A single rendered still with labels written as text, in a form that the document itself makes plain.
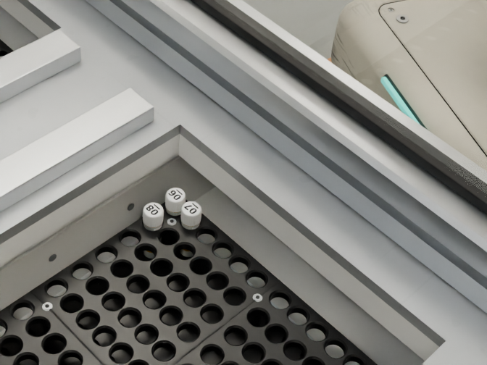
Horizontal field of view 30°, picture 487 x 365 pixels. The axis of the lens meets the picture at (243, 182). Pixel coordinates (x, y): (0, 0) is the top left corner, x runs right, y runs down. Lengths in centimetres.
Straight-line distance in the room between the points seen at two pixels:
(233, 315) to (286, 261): 12
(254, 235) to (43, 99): 18
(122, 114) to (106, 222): 8
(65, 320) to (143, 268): 5
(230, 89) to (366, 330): 18
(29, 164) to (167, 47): 12
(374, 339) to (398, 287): 12
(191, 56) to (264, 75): 7
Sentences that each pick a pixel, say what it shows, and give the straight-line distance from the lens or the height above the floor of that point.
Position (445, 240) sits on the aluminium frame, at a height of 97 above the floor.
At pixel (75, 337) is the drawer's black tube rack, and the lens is 51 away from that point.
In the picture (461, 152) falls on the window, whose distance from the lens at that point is 47.
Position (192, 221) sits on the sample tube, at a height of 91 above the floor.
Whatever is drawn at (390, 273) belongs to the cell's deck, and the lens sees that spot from 49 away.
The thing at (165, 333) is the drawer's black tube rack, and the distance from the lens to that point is 51.
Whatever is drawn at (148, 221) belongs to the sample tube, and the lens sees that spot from 54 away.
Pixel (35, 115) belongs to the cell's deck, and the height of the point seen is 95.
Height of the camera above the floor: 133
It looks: 48 degrees down
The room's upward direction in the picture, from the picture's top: 8 degrees clockwise
